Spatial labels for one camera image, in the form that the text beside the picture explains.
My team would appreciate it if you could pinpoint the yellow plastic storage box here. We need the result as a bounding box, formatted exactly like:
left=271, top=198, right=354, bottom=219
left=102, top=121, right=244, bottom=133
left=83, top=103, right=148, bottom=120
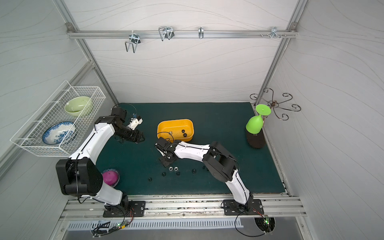
left=157, top=119, right=195, bottom=143

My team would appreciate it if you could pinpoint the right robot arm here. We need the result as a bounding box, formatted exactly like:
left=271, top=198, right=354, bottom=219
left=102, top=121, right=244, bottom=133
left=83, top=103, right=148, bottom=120
left=155, top=137, right=254, bottom=210

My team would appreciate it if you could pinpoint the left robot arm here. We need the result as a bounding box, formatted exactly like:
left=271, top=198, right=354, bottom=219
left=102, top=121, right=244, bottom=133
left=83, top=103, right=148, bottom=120
left=56, top=107, right=145, bottom=209

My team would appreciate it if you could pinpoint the purple fruit in bowl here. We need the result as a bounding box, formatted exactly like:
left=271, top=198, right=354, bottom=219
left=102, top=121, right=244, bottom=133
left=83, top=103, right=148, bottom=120
left=102, top=169, right=120, bottom=188

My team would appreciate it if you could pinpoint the green ceramic bowl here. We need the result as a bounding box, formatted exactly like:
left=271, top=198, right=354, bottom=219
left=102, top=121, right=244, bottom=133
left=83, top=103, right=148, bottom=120
left=64, top=96, right=93, bottom=118

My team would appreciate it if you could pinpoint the blue white patterned bowl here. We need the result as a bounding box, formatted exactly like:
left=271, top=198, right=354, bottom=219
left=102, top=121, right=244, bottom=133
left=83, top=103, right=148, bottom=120
left=42, top=122, right=77, bottom=146

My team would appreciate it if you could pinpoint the green plastic goblet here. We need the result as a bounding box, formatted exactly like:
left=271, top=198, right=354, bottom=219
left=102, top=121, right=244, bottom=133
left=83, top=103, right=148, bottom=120
left=246, top=104, right=272, bottom=135

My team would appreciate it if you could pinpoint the metal double hook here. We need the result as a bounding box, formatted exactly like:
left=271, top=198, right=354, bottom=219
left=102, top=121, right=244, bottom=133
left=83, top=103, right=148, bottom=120
left=125, top=32, right=141, bottom=53

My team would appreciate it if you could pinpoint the metal clip hook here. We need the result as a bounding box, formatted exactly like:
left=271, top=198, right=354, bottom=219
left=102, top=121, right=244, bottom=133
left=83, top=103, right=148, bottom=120
left=158, top=26, right=175, bottom=42

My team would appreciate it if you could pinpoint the small metal hook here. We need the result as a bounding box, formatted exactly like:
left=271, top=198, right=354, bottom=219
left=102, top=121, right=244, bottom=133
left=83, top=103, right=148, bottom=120
left=198, top=27, right=204, bottom=39

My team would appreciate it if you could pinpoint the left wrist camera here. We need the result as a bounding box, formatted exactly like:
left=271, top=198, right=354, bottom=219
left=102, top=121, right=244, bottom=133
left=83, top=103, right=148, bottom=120
left=128, top=116, right=143, bottom=131

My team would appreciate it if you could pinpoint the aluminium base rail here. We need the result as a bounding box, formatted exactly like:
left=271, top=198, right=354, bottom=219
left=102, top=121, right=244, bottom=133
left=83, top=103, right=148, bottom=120
left=60, top=194, right=307, bottom=221

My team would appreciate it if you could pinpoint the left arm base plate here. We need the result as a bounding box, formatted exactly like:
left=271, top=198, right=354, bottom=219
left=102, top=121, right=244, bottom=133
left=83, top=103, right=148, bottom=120
left=103, top=201, right=146, bottom=218

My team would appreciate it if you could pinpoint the white wire basket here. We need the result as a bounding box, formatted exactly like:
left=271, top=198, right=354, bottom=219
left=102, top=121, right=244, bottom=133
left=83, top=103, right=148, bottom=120
left=10, top=81, right=106, bottom=157

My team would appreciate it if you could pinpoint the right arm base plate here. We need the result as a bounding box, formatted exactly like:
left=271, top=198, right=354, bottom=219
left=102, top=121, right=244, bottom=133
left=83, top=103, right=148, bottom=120
left=221, top=199, right=265, bottom=216

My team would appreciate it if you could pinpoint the aluminium top rail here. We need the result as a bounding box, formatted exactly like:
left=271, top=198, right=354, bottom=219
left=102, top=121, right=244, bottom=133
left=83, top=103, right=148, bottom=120
left=65, top=23, right=299, bottom=40

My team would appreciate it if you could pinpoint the black scroll wall hook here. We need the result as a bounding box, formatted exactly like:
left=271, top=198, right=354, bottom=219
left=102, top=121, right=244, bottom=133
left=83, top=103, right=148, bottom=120
left=250, top=88, right=302, bottom=121

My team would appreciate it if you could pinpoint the metal bracket hook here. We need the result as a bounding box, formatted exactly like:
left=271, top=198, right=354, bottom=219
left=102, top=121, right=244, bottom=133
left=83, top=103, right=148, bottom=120
left=260, top=27, right=287, bottom=39

